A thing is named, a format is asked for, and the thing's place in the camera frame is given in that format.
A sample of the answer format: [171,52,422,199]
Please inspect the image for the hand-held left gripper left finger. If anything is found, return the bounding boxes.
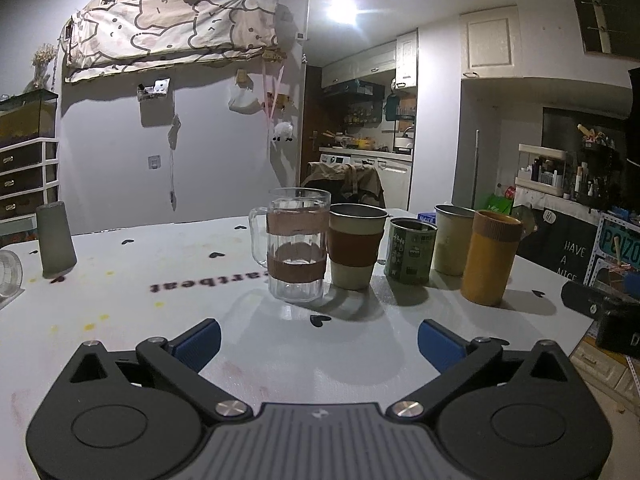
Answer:
[64,318,256,426]

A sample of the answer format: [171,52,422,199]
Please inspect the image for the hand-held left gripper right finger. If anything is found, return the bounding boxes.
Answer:
[391,318,575,424]

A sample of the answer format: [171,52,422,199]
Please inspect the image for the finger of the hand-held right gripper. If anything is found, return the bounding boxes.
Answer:
[560,280,612,319]

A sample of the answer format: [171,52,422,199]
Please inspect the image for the grey frosted cup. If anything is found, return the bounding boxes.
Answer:
[35,201,78,279]

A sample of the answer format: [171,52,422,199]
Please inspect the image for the yellow ribbed cup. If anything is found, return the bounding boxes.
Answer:
[460,209,524,307]

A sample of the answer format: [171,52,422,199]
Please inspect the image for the green printed cup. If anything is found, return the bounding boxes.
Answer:
[383,217,439,286]

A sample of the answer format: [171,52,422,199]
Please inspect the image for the beige metal cup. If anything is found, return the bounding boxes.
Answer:
[432,204,476,277]

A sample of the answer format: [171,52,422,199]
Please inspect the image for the beige cup brown sleeve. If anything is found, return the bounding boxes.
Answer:
[327,203,390,291]

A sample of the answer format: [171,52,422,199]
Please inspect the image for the black lettered banner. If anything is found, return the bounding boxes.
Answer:
[514,204,602,288]

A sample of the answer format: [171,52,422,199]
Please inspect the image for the green licence plate sign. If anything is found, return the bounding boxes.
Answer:
[599,212,640,273]

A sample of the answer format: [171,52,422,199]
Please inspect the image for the white organiser shelf with bottles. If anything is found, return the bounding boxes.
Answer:
[515,143,568,196]

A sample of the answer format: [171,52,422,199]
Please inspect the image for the clear glass mug brown bands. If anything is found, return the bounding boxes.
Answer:
[248,188,332,304]

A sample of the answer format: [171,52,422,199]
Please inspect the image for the chair with brown cloth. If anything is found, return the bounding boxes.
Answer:
[299,161,386,209]

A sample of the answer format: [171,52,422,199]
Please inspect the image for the white washing machine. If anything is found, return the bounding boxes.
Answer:
[318,152,414,211]

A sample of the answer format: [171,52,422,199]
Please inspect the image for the white drawer cabinet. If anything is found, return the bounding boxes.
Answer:
[0,137,61,222]

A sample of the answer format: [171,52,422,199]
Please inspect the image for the glass fish tank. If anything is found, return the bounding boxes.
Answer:
[0,89,59,142]

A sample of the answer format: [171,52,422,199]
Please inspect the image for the cartoon printed cloth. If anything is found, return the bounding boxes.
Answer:
[62,0,279,84]

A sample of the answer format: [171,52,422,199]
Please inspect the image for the dried flower bunch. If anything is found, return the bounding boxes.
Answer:
[31,43,57,94]

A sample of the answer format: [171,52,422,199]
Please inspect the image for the white wall cabinet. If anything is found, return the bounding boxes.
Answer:
[459,5,521,79]

